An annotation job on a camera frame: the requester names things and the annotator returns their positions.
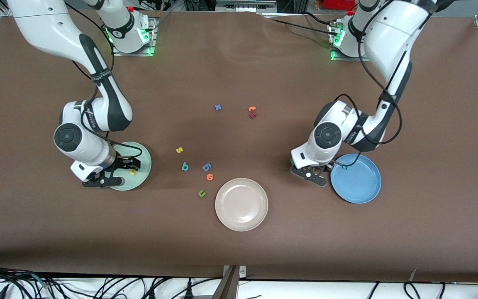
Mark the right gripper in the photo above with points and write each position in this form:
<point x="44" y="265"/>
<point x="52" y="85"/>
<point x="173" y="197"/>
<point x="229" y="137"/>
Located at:
<point x="119" y="162"/>

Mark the red box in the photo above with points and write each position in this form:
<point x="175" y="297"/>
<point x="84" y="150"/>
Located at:
<point x="338" y="3"/>

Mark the white paper tag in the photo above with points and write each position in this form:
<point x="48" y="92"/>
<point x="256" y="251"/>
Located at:
<point x="413" y="275"/>

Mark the beige plate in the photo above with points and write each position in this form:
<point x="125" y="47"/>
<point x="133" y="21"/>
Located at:
<point x="241" y="204"/>

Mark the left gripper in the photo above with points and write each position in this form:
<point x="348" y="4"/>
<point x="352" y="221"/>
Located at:
<point x="327" y="167"/>

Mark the blue foam letter g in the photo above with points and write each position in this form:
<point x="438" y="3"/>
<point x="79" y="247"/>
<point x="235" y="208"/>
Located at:
<point x="206" y="167"/>

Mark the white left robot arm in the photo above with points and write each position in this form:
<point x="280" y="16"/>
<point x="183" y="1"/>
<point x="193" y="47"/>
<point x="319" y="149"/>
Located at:
<point x="392" y="37"/>

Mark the teal foam letter b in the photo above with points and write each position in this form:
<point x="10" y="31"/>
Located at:
<point x="183" y="165"/>

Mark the blue plate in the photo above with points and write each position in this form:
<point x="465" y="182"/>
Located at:
<point x="359" y="182"/>

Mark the black power plug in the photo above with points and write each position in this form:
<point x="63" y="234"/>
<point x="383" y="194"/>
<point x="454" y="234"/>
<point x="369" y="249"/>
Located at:
<point x="188" y="290"/>

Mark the green foam letter u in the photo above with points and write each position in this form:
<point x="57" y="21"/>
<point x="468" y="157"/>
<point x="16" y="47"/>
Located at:
<point x="201" y="195"/>

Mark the brown table cover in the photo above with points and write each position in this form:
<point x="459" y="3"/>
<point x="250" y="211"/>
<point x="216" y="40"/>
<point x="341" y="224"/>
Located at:
<point x="239" y="74"/>

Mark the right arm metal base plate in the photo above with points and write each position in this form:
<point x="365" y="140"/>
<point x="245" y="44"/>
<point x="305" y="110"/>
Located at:
<point x="152" y="41"/>

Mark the grey equipment housing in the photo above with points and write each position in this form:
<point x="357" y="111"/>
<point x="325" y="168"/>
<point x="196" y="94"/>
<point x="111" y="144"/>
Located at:
<point x="243" y="5"/>

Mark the silver metal bracket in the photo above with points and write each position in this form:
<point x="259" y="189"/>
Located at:
<point x="242" y="272"/>

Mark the pale green plate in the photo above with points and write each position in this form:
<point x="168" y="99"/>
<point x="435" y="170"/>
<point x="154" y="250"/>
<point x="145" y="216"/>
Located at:
<point x="143" y="176"/>

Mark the dark metal beam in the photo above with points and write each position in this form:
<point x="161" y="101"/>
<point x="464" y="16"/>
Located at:
<point x="227" y="288"/>

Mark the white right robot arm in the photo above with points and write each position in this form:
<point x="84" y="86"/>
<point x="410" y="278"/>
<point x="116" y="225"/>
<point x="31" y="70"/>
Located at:
<point x="35" y="25"/>

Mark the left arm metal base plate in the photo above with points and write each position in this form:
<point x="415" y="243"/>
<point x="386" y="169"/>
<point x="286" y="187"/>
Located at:
<point x="347" y="59"/>

